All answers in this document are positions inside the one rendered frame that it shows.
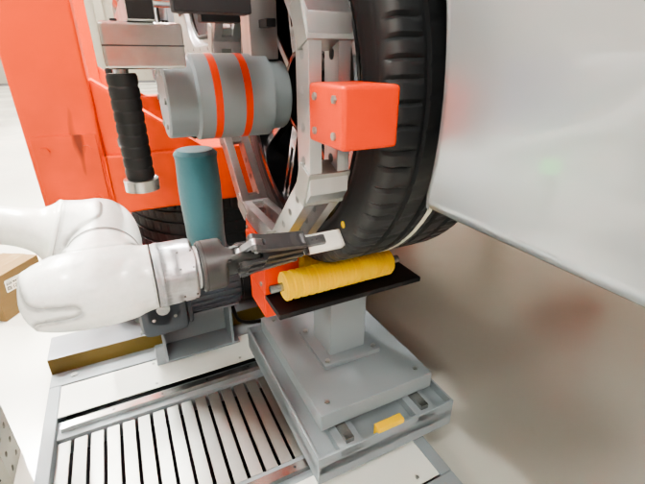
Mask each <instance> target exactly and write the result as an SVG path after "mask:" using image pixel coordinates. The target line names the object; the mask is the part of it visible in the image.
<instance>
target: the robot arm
mask: <svg viewBox="0 0 645 484"><path fill-rule="evenodd" d="M247 237H248V240H249V241H248V242H245V241H242V242H237V243H235V244H234V245H231V246H228V247H224V246H223V245H222V242H221V241H220V239H218V238H210V239H205V240H200V241H196V242H195V243H194V244H193V246H191V243H190V241H189V240H188V239H187V238H182V239H177V240H171V241H165V242H159V243H152V244H149V246H148V245H142V238H141V234H140V231H139V228H138V226H137V224H136V222H135V220H134V218H133V217H132V215H131V214H130V213H129V212H128V211H127V210H126V209H125V208H124V207H123V206H121V205H120V204H118V203H116V202H114V201H112V200H108V199H102V198H94V199H86V200H58V201H57V202H55V203H54V204H52V205H50V206H46V207H18V206H0V245H8V246H15V247H18V248H22V249H26V250H29V251H31V252H33V253H35V254H37V255H38V256H39V257H40V258H41V259H42V260H41V261H39V262H38V263H36V264H34V265H32V266H31V267H29V268H27V269H26V270H24V271H23V272H21V273H20V274H19V275H18V278H17V286H16V296H17V305H18V308H19V311H20V313H21V315H22V317H23V319H24V320H25V321H26V323H27V324H28V325H29V326H30V327H32V328H33V329H34V330H35V331H38V332H72V331H82V330H89V329H93V328H99V327H107V326H112V325H115V324H119V323H123V322H126V321H129V320H132V319H135V318H138V317H140V316H142V315H143V314H145V313H147V312H149V311H152V310H154V309H157V308H160V306H161V307H163V306H164V307H166V306H169V305H172V304H176V303H183V302H187V301H191V300H195V299H196V300H197V299H198V298H199V297H200V295H201V289H202V290H203V291H205V292H208V291H212V290H216V289H221V288H225V287H227V286H228V283H229V275H234V274H237V273H238V275H240V278H244V277H246V276H249V275H251V274H254V273H257V272H261V271H264V270H268V269H271V268H274V267H277V266H281V265H284V264H288V263H291V262H296V261H297V260H298V257H303V256H304V255H310V254H317V253H322V252H326V251H331V250H336V249H341V248H343V246H344V245H345V242H344V239H343V236H342V234H341V232H340V230H339V229H337V230H329V231H323V232H318V233H313V234H308V235H304V232H303V230H302V231H290V232H279V233H267V234H258V233H250V234H248V235H247ZM149 249H150V250H149Z"/></svg>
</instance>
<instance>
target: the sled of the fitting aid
mask: <svg viewBox="0 0 645 484"><path fill-rule="evenodd" d="M248 338H249V347H250V349H251V352H252V354H253V356H254V358H255V360H256V362H257V364H258V366H259V368H260V370H261V372H262V374H263V376H264V377H265V379H266V381H267V383H268V385H269V387H270V389H271V391H272V393H273V395H274V397H275V400H276V402H277V404H278V406H279V408H280V410H281V412H282V414H283V416H284V418H285V420H286V422H287V424H288V425H289V427H290V429H291V431H292V433H293V435H294V437H295V439H296V440H297V442H298V444H299V447H300V449H301V451H302V453H303V455H304V457H305V459H306V461H307V463H308V465H309V467H310V469H311V471H312V473H313V474H314V476H315V478H316V480H317V482H318V484H323V483H324V482H326V481H328V480H330V479H332V478H335V477H337V476H339V475H341V474H343V473H345V472H348V471H350V470H352V469H355V468H357V467H359V466H361V465H363V464H365V463H367V462H369V461H370V460H372V459H374V458H377V457H379V456H381V455H383V454H385V453H387V452H389V451H391V450H393V449H395V448H399V447H401V446H403V445H405V444H407V443H409V442H411V441H413V440H415V439H416V438H419V437H421V436H423V435H425V434H427V433H429V432H431V431H433V430H435V429H437V428H440V427H442V426H444V425H446V424H449V422H450V417H451V411H452V406H453V399H452V398H451V397H450V396H449V395H448V394H447V393H446V392H445V391H444V390H443V389H442V388H441V387H440V386H439V385H438V384H437V383H436V382H435V381H434V380H433V379H432V378H431V382H430V386H428V387H426V388H424V389H421V390H419V391H416V392H414V393H413V394H410V395H408V396H405V397H403V398H401V399H397V400H394V401H392V402H390V403H387V404H385V405H382V406H380V407H378V408H375V409H373V410H371V411H369V412H367V413H364V414H362V415H360V416H357V417H355V418H352V419H350V420H348V421H345V422H343V423H339V424H337V425H334V426H332V427H329V428H328V429H326V430H323V431H321V430H320V429H319V427H318V425H317V424H316V422H315V420H314V418H313V417H312V415H311V413H310V412H309V410H308V408H307V407H306V405H305V403H304V401H303V400H302V398H301V396H300V395H299V392H298V390H297V389H296V387H295V385H294V384H293V382H292V380H291V378H290V377H289V376H288V374H287V373H286V371H285V369H284V367H283V366H282V364H281V362H280V361H279V359H278V357H277V355H276V354H275V351H274V350H273V348H272V346H271V344H270V343H269V341H268V339H267V338H266V336H265V334H264V332H263V331H262V327H261V324H258V325H254V326H251V327H248Z"/></svg>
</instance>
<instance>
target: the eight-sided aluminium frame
mask: <svg viewBox="0 0 645 484"><path fill-rule="evenodd" d="M284 2H285V5H286V7H287V10H288V12H289V14H290V16H291V19H292V24H293V30H294V35H295V41H296V75H297V113H298V151H299V171H298V178H297V182H296V184H295V186H294V188H293V190H292V192H291V194H290V196H289V198H288V200H287V202H286V204H285V206H284V208H283V209H281V208H279V207H278V206H277V205H276V204H275V203H273V202H272V201H271V200H270V199H269V197H268V195H267V193H266V190H265V187H264V184H263V181H262V178H261V175H260V172H259V169H258V166H257V162H256V159H255V156H254V153H253V150H252V146H251V142H250V139H249V136H236V137H224V138H219V140H220V145H221V146H222V147H223V150H224V154H225V157H226V161H227V167H228V170H229V173H230V176H231V179H232V183H233V186H234V190H235V193H236V197H237V200H238V207H239V209H240V211H241V213H242V216H243V218H244V220H245V221H246V218H247V220H248V221H249V223H250V224H251V226H252V227H253V228H254V229H255V230H256V232H257V233H258V234H267V233H279V232H290V231H302V230H303V232H304V235H308V234H313V233H316V232H317V230H318V229H319V228H320V226H321V225H322V224H323V222H324V221H325V219H326V218H327V217H328V215H329V214H330V213H331V211H332V210H333V209H334V207H335V206H336V205H337V204H338V203H339V202H340V201H342V200H343V198H344V195H345V193H346V192H347V181H348V177H349V174H350V170H349V169H348V152H342V151H340V150H337V149H334V148H332V147H329V146H327V145H324V159H322V144H321V143H320V142H317V141H315V140H312V139H311V137H310V88H309V86H310V84H311V83H315V82H321V81H322V51H324V81H325V82H350V62H351V42H352V41H353V40H354V35H353V30H352V13H351V9H350V7H349V5H348V0H284ZM207 32H208V49H209V51H210V53H241V22H240V23H237V24H224V23H207ZM237 144H239V148H240V151H241V154H242V157H243V161H244V163H245V166H246V170H247V173H248V176H249V179H250V183H251V188H252V192H251V193H248V189H247V187H246V184H245V180H244V177H243V174H242V170H241V167H240V164H239V160H238V157H237V155H236V151H235V148H234V145H237Z"/></svg>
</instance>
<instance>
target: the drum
mask: <svg viewBox="0 0 645 484"><path fill-rule="evenodd" d="M185 59H186V67H185V68H177V69H155V77H156V85H157V93H158V94H157V100H159V104H160V109H161V114H162V118H163V120H162V123H163V126H164V127H165V130H166V132H167V134H168V136H169V137H170V138H179V137H191V136H196V137H197V138H198V139H215V138H224V137H236V136H248V135H261V134H269V133H271V131H272V130H273V129H275V128H283V127H285V126H286V125H287V124H288V122H289V120H290V117H291V112H292V104H293V96H292V86H291V81H290V76H289V73H288V70H287V68H286V66H285V64H284V63H283V62H282V61H280V60H268V59H267V57H266V56H251V55H250V54H247V53H187V54H186V55H185Z"/></svg>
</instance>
